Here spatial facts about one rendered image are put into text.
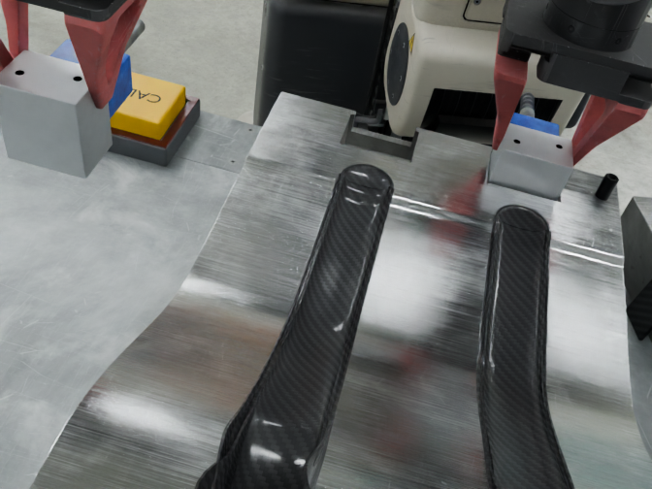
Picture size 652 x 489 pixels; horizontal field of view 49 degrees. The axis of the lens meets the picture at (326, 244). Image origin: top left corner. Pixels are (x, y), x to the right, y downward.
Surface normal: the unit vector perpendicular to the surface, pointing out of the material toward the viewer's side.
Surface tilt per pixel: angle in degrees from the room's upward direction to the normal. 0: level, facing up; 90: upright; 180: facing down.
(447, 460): 25
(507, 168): 89
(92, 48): 112
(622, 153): 0
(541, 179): 89
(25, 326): 0
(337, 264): 6
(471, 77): 98
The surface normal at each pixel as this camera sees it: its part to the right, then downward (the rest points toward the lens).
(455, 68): 0.04, 0.80
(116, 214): 0.15, -0.70
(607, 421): 0.21, -0.87
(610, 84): -0.22, 0.66
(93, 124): 0.96, 0.26
